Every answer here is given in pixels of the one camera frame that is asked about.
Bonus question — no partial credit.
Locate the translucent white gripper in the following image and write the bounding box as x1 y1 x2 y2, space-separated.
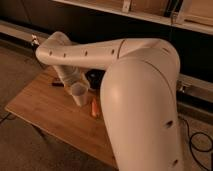
54 65 81 86

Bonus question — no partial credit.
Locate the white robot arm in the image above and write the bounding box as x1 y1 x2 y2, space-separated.
36 32 184 171

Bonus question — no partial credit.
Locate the clear plastic cup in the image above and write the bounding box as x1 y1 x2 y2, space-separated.
71 82 88 107

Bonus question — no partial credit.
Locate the black pan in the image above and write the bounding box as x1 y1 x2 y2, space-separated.
51 69 106 90

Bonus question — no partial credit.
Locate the wooden table board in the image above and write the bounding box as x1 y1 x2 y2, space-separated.
6 67 117 168

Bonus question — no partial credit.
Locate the orange carrot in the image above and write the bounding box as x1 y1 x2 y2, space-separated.
91 98 100 118

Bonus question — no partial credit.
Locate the wooden shelf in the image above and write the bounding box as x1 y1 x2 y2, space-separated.
54 0 213 36

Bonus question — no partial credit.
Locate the small white wall fixture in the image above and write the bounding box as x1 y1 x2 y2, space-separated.
31 34 40 46

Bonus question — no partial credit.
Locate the black floor cable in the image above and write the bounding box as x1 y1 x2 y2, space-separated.
179 116 213 171

